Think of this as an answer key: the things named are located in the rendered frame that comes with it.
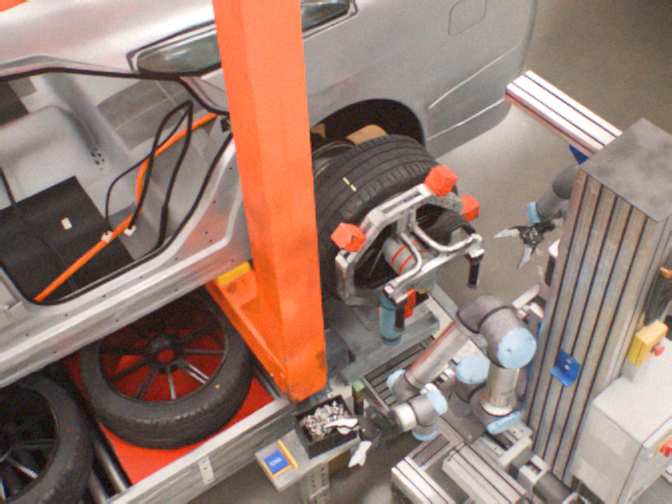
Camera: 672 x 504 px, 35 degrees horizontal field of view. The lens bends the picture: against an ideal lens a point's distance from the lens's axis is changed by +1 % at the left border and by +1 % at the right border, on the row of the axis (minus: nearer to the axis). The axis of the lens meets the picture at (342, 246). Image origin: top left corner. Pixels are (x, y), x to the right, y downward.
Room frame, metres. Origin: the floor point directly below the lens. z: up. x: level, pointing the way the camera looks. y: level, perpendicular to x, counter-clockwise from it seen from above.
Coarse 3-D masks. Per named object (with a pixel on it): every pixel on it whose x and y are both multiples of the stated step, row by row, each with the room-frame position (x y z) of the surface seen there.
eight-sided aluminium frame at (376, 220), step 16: (416, 192) 2.43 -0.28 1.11; (432, 192) 2.43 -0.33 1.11; (384, 208) 2.36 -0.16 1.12; (400, 208) 2.35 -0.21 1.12; (416, 208) 2.38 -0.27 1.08; (448, 208) 2.52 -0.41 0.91; (368, 224) 2.32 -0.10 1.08; (384, 224) 2.30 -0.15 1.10; (368, 240) 2.27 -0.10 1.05; (448, 240) 2.49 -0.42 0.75; (352, 256) 2.24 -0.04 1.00; (352, 272) 2.23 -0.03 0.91; (352, 288) 2.23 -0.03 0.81; (352, 304) 2.23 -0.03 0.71; (368, 304) 2.27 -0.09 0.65
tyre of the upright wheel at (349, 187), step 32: (352, 160) 2.55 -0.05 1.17; (384, 160) 2.53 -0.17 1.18; (416, 160) 2.56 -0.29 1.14; (320, 192) 2.45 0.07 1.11; (352, 192) 2.41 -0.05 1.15; (384, 192) 2.41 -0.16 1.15; (320, 224) 2.35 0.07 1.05; (352, 224) 2.33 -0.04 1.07; (320, 256) 2.27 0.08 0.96; (320, 288) 2.27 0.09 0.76
